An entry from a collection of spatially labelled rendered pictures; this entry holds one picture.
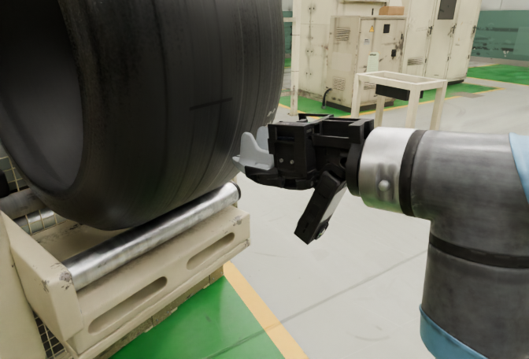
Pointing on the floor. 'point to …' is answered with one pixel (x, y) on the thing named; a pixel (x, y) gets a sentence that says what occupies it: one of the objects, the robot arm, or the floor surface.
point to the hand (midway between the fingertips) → (241, 163)
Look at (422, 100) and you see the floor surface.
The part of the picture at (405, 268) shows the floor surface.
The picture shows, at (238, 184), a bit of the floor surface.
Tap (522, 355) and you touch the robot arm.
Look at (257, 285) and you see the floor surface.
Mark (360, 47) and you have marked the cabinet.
